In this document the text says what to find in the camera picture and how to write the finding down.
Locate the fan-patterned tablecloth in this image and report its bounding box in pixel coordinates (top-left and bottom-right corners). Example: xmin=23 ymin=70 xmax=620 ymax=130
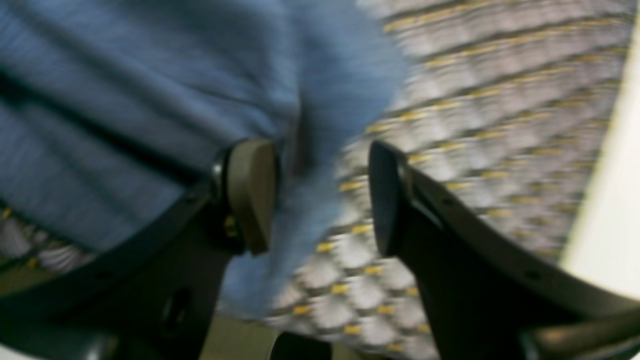
xmin=1 ymin=0 xmax=638 ymax=360

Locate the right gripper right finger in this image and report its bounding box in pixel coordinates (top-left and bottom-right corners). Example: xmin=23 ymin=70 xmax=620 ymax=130
xmin=368 ymin=141 xmax=640 ymax=360

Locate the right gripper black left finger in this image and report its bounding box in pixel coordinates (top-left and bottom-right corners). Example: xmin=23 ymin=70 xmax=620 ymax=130
xmin=1 ymin=139 xmax=279 ymax=360

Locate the blue T-shirt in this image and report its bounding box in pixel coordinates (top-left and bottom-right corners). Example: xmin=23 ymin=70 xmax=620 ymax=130
xmin=1 ymin=0 xmax=408 ymax=319

